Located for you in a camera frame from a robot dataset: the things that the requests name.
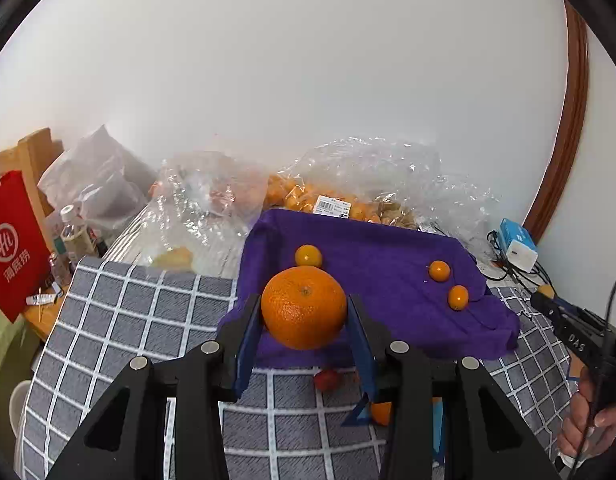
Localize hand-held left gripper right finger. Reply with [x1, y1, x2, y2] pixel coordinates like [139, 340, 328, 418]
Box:
[345, 294, 563, 480]

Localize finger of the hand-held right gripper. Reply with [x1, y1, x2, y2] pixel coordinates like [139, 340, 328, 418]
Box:
[530, 291, 609, 337]

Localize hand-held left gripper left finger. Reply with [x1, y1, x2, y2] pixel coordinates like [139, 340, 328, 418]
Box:
[48, 295, 263, 480]

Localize purple cloth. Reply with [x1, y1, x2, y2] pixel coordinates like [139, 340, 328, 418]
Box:
[218, 208, 521, 368]

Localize person's right hand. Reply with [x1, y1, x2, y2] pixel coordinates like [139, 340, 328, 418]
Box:
[558, 366, 616, 460]

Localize small red fruit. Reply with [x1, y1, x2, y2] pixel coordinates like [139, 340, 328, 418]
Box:
[314, 367, 341, 392]

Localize blue and white box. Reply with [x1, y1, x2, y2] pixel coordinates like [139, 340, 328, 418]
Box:
[498, 218, 539, 271]

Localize grey checked cloth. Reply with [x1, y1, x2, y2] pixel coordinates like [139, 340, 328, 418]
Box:
[15, 255, 616, 480]

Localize clear plastic bag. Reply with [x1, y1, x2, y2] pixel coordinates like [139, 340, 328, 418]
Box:
[148, 152, 269, 281]

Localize clear bag of oranges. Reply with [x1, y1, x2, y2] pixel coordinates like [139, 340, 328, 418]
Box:
[265, 135, 498, 241]

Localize clear bottle with white cap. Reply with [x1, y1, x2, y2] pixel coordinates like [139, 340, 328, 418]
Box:
[60, 205, 96, 267]

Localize small brown bottle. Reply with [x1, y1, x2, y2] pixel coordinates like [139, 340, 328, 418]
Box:
[48, 252, 71, 287]

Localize grey plastic bag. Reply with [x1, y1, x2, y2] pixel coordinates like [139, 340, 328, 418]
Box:
[38, 125, 159, 231]

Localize red paper bag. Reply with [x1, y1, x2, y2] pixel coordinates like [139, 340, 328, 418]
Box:
[0, 170, 53, 323]

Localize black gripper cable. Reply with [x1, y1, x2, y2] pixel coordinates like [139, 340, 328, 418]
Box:
[568, 235, 616, 480]

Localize black cables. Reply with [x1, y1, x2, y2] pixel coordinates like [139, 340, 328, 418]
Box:
[488, 230, 553, 306]

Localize brown wooden door frame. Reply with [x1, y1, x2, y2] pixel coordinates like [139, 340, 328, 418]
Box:
[522, 0, 589, 246]

